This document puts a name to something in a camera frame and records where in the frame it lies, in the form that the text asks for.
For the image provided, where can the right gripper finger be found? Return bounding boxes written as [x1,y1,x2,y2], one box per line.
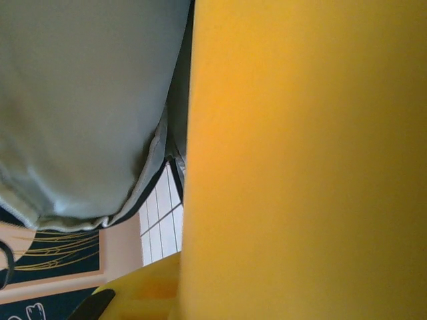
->
[71,251,183,320]

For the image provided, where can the yellow illustrated book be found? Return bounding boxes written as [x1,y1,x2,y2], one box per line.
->
[175,0,427,320]

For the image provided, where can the navy blue backpack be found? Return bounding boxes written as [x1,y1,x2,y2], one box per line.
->
[0,0,197,234]

